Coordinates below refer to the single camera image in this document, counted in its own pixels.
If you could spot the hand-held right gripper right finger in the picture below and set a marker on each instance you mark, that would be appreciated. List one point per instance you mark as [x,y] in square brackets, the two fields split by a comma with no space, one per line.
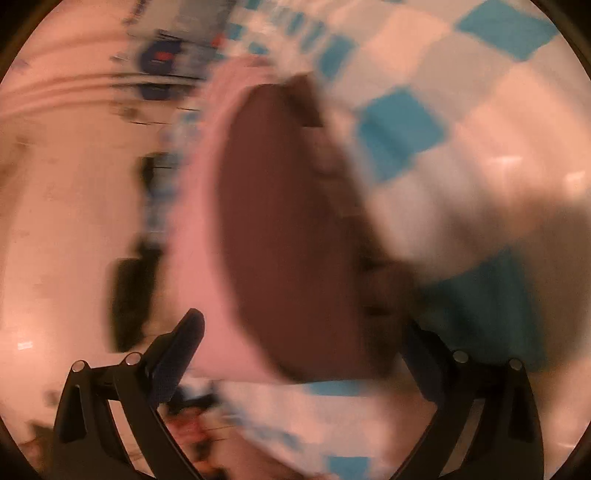
[427,369]

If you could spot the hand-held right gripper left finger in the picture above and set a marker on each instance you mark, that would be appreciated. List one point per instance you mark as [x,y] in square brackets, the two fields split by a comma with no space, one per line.
[187,341]

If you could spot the pink and brown jacket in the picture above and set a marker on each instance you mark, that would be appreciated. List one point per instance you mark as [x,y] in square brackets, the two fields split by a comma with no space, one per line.
[277,230]

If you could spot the dark cloth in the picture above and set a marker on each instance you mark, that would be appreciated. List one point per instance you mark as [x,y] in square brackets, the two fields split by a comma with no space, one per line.
[134,300]

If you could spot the blue white checked bed sheet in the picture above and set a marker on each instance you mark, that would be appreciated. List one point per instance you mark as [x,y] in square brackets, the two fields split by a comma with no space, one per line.
[461,138]

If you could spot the whale print cloth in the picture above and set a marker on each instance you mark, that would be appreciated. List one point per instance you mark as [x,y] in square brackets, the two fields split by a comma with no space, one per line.
[175,50]

